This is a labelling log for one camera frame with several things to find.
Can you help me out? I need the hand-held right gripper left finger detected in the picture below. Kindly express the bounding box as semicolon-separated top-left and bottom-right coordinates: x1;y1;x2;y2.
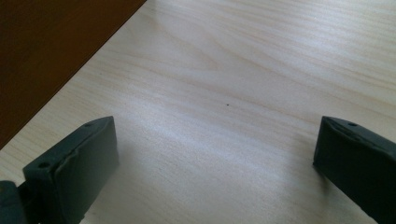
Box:
21;116;120;224

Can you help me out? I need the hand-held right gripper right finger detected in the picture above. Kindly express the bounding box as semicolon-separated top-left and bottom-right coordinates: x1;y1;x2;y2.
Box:
312;116;396;224

